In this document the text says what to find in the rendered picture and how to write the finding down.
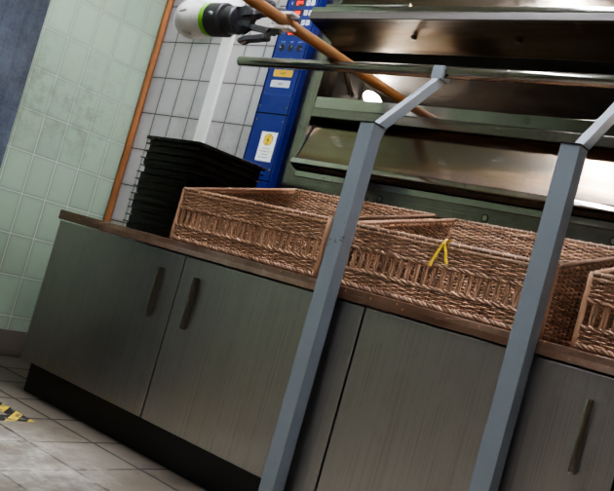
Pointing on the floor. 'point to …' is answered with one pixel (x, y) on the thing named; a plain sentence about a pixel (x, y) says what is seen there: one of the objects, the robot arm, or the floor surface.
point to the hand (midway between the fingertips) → (284, 21)
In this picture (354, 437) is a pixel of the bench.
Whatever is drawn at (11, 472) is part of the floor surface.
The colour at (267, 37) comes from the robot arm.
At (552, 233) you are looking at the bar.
